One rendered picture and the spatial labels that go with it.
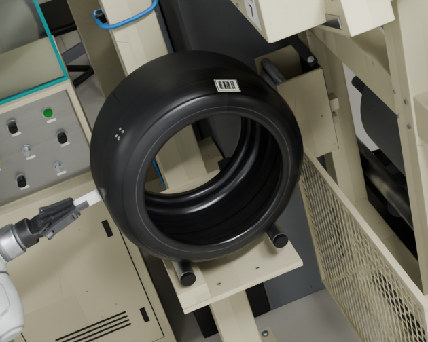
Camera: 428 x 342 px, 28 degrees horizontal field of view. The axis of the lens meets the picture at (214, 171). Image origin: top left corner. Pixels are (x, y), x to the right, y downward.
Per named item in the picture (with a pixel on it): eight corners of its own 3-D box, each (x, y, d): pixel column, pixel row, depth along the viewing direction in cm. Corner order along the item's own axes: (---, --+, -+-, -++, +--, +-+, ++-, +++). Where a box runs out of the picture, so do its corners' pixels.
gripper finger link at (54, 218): (36, 222, 225) (36, 224, 224) (73, 202, 225) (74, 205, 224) (43, 231, 228) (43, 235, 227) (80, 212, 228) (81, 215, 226)
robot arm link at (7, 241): (-10, 225, 228) (10, 214, 228) (8, 248, 233) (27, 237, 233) (-7, 245, 220) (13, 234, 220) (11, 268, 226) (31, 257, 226)
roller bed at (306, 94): (273, 136, 280) (253, 58, 263) (314, 119, 282) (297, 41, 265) (295, 165, 264) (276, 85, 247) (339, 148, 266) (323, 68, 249)
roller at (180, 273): (157, 203, 262) (168, 210, 265) (148, 213, 263) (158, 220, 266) (188, 271, 234) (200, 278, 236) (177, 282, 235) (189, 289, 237)
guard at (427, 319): (321, 281, 307) (282, 124, 267) (325, 279, 307) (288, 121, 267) (450, 480, 234) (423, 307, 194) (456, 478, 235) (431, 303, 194)
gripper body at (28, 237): (14, 236, 221) (45, 219, 221) (11, 218, 228) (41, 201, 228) (28, 255, 226) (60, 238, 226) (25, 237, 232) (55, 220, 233)
